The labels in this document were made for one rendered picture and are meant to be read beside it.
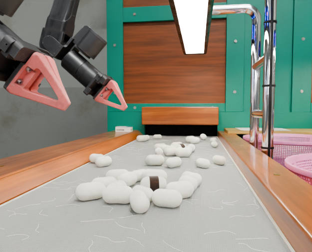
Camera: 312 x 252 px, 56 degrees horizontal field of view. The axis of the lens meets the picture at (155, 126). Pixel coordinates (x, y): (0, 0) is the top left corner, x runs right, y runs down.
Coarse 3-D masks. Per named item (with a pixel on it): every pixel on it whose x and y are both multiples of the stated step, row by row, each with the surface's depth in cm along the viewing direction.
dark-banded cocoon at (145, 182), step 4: (148, 176) 39; (160, 176) 39; (144, 180) 38; (148, 180) 38; (160, 180) 39; (164, 180) 39; (140, 184) 39; (144, 184) 38; (148, 184) 38; (160, 184) 38; (164, 184) 39; (164, 188) 39
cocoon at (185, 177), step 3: (180, 177) 40; (183, 177) 40; (186, 177) 39; (189, 177) 39; (192, 177) 39; (180, 180) 40; (183, 180) 39; (189, 180) 38; (192, 180) 38; (195, 180) 39; (192, 183) 38; (195, 183) 38; (195, 186) 38; (195, 189) 39
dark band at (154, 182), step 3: (150, 177) 39; (153, 177) 39; (156, 177) 39; (150, 180) 38; (153, 180) 38; (156, 180) 38; (150, 183) 38; (153, 183) 38; (156, 183) 38; (150, 186) 38; (153, 186) 38; (156, 186) 38; (153, 189) 38
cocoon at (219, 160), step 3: (213, 156) 59; (216, 156) 58; (219, 156) 58; (222, 156) 58; (213, 159) 59; (216, 159) 58; (219, 159) 57; (222, 159) 57; (225, 159) 57; (216, 162) 58; (219, 162) 57; (222, 162) 57; (225, 162) 57
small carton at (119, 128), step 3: (117, 126) 111; (120, 126) 111; (123, 126) 110; (126, 126) 110; (129, 126) 110; (132, 126) 113; (117, 129) 111; (120, 129) 111; (123, 129) 110; (126, 129) 110; (129, 129) 110; (132, 129) 113
